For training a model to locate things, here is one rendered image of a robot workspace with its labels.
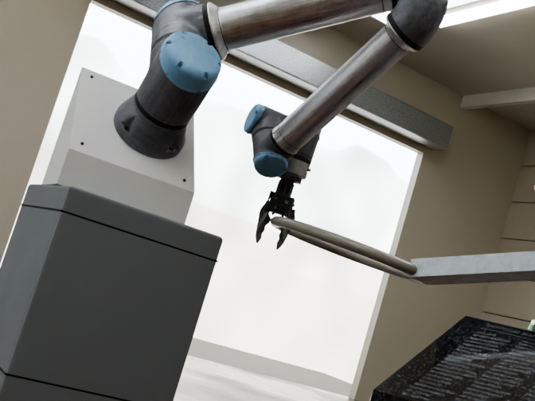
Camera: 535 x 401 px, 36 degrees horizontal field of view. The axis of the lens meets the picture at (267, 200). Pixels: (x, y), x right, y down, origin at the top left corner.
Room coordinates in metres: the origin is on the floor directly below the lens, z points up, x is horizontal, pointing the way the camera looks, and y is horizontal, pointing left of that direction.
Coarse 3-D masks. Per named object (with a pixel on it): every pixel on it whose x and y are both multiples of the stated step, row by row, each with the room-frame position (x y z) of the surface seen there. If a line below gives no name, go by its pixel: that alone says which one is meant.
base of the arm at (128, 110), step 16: (128, 112) 1.96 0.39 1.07; (144, 112) 1.93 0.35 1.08; (128, 128) 1.98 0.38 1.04; (144, 128) 1.95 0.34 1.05; (160, 128) 1.95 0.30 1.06; (176, 128) 1.96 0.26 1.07; (128, 144) 1.98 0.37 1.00; (144, 144) 1.97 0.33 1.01; (160, 144) 1.97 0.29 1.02; (176, 144) 2.01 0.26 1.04
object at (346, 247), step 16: (272, 224) 2.28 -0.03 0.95; (288, 224) 2.17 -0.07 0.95; (304, 224) 2.13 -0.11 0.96; (304, 240) 2.50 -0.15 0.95; (320, 240) 2.52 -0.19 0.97; (336, 240) 2.08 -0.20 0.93; (352, 240) 2.08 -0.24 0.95; (352, 256) 2.53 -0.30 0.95; (368, 256) 2.08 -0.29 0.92; (384, 256) 2.08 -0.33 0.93; (400, 272) 2.44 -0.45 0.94
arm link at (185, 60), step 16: (176, 32) 1.87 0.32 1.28; (160, 48) 1.91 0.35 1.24; (176, 48) 1.84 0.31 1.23; (192, 48) 1.87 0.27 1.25; (208, 48) 1.90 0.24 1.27; (160, 64) 1.85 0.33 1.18; (176, 64) 1.82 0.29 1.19; (192, 64) 1.84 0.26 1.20; (208, 64) 1.87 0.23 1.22; (144, 80) 1.92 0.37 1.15; (160, 80) 1.86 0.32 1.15; (176, 80) 1.84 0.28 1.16; (192, 80) 1.84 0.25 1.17; (208, 80) 1.86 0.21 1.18; (144, 96) 1.91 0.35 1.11; (160, 96) 1.89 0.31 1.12; (176, 96) 1.87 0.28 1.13; (192, 96) 1.88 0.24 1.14; (160, 112) 1.91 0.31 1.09; (176, 112) 1.91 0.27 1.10; (192, 112) 1.94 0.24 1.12
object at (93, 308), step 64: (64, 192) 1.79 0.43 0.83; (64, 256) 1.80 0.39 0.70; (128, 256) 1.86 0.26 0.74; (192, 256) 1.93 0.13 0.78; (0, 320) 1.96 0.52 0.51; (64, 320) 1.82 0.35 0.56; (128, 320) 1.88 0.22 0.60; (192, 320) 1.96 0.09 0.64; (0, 384) 1.79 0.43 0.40; (64, 384) 1.84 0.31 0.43; (128, 384) 1.91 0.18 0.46
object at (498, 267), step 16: (448, 256) 2.09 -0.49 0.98; (464, 256) 2.07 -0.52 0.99; (480, 256) 2.04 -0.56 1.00; (496, 256) 2.02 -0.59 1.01; (512, 256) 2.00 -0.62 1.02; (528, 256) 1.98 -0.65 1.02; (416, 272) 2.13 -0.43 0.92; (432, 272) 2.11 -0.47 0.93; (448, 272) 2.08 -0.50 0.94; (464, 272) 2.06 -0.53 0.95; (480, 272) 2.04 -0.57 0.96; (496, 272) 2.02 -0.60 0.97; (512, 272) 2.00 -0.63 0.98; (528, 272) 2.00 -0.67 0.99
